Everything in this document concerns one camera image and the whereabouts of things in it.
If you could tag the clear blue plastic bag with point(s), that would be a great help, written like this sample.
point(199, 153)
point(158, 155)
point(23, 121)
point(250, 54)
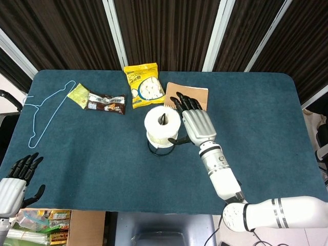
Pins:
point(30, 223)

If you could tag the white partition frame post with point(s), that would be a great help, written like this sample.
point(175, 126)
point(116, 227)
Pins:
point(18, 55)
point(268, 36)
point(316, 96)
point(115, 33)
point(218, 36)

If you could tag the yellow snack bag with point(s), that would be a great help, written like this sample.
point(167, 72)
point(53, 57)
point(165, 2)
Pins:
point(143, 87)

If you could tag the cardboard box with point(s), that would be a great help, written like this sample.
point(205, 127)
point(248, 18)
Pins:
point(87, 228)

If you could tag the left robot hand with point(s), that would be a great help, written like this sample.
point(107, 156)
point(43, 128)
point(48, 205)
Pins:
point(11, 192)

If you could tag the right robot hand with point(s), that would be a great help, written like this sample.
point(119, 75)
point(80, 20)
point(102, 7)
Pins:
point(198, 125)

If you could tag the red yellow snack packet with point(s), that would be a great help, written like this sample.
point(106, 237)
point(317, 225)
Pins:
point(59, 238)

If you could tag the teal table cloth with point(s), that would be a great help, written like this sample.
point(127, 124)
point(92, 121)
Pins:
point(102, 166)

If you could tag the small yellow-green packet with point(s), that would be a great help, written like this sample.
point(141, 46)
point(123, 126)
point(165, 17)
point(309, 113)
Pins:
point(78, 96)

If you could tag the beige cloth bag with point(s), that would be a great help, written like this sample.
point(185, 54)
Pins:
point(314, 128)

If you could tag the brown slatted partition panel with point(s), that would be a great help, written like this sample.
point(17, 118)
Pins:
point(243, 30)
point(64, 30)
point(302, 38)
point(10, 71)
point(166, 30)

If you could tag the white straw bundle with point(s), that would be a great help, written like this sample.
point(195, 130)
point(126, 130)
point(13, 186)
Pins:
point(25, 237)

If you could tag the dark brown snack wrapper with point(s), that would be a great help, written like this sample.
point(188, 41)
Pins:
point(107, 102)

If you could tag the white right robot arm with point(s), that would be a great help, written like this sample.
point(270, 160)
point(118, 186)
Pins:
point(223, 176)

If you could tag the black office chair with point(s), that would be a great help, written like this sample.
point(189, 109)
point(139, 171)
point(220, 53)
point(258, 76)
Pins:
point(323, 135)

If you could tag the brown spiral notebook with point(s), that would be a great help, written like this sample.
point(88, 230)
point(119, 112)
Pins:
point(184, 91)

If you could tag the white paper towel roll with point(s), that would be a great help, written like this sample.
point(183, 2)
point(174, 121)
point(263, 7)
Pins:
point(153, 125)

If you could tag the black chair armrest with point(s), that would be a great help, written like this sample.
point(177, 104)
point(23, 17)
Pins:
point(10, 98)

